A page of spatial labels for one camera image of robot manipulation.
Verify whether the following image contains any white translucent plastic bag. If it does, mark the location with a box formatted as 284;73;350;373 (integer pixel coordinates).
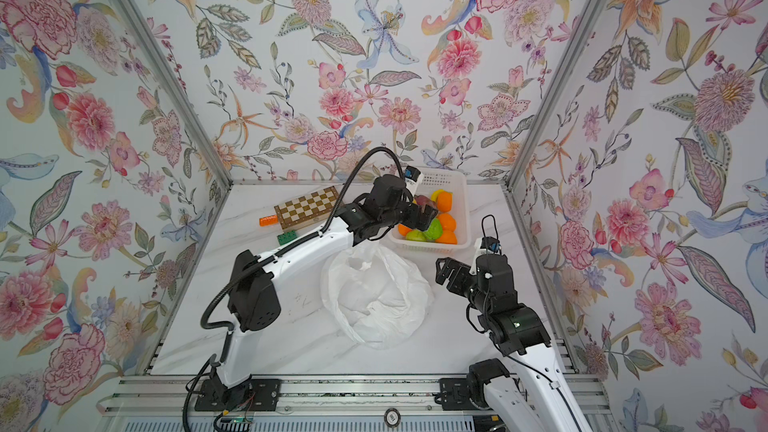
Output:
320;242;434;350

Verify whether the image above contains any green toy building brick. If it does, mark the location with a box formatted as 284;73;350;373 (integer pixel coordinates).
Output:
277;231;298;246

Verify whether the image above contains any aluminium corner post left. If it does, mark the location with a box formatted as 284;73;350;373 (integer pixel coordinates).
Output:
114;0;233;193

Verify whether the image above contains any orange toy building brick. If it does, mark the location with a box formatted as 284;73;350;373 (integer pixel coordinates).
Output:
259;215;279;227

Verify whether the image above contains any aluminium corner post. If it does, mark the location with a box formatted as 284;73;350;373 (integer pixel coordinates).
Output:
505;0;607;192
114;0;233;193

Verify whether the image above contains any aluminium corner post right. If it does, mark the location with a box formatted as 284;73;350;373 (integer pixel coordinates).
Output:
505;0;607;192

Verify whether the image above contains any aluminium back bottom rail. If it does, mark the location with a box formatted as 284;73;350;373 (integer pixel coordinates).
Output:
229;178;505;188

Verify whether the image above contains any green apple fruit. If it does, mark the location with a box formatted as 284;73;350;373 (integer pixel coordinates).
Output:
423;218;444;242

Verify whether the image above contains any yellow banana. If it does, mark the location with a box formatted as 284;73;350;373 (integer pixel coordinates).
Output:
431;189;445;202

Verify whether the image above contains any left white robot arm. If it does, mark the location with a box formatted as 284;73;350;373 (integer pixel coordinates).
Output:
200;166;437;396

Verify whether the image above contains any wooden folding chessboard box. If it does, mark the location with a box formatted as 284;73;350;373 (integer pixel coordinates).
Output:
274;186;339;232

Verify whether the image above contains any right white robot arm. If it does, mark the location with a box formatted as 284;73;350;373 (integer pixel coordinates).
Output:
435;253;592;431

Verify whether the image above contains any green pear fruit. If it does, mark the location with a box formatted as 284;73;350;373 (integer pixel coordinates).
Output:
404;229;428;242

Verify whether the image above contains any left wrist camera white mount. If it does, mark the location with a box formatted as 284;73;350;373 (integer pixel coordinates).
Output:
404;166;422;189

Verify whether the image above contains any red dragon fruit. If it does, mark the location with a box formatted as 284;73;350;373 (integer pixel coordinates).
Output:
414;195;437;208

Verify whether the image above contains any black corrugated cable hose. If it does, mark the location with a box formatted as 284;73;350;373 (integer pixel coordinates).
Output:
181;146;409;432

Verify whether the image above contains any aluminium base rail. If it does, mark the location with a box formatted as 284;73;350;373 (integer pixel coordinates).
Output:
97;375;504;431

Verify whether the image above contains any white perforated plastic basket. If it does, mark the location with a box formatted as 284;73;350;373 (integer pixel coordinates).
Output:
388;169;472;255

